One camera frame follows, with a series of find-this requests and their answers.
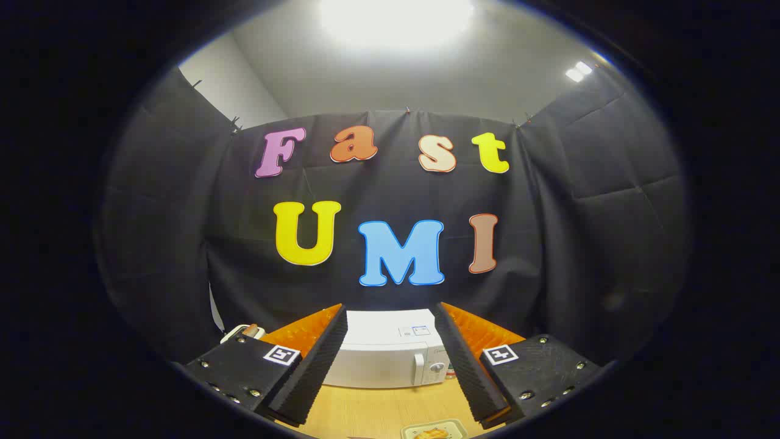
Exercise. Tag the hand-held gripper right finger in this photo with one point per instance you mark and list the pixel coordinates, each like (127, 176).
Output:
(469, 372)

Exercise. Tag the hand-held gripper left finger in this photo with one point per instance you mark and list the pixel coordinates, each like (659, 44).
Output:
(317, 372)

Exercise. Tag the white microwave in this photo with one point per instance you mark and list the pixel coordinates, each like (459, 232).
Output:
(384, 360)

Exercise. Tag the golden bread bun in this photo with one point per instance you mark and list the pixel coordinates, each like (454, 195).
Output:
(434, 434)

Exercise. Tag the small white rectangular plate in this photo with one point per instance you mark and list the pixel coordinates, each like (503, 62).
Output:
(456, 426)

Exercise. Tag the toast slice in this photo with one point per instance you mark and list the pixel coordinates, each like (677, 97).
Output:
(250, 330)

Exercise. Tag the white toaster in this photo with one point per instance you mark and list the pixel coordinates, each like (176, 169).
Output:
(234, 333)

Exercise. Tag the small ceiling light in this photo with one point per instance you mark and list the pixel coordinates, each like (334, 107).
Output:
(579, 70)

